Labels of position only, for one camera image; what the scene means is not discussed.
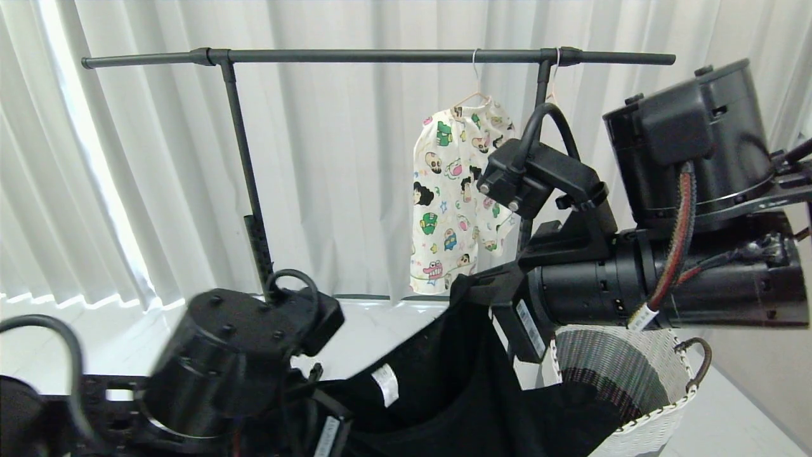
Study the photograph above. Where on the cream printed garment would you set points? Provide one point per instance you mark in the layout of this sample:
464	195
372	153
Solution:
444	209

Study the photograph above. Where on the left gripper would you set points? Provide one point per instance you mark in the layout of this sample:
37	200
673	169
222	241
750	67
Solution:
330	438

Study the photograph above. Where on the white laundry basket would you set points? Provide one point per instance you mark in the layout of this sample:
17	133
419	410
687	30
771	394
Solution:
634	362

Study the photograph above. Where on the black clothes rack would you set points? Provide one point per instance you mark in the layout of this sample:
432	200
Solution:
380	56

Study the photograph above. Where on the pink clothes hanger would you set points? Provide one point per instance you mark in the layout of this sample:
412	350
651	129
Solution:
554	79
474	76

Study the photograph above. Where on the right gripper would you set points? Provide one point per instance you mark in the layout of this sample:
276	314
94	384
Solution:
583	285

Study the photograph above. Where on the white curtain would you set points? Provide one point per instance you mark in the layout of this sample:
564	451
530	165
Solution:
330	158

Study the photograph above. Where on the black garment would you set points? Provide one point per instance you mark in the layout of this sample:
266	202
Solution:
457	381

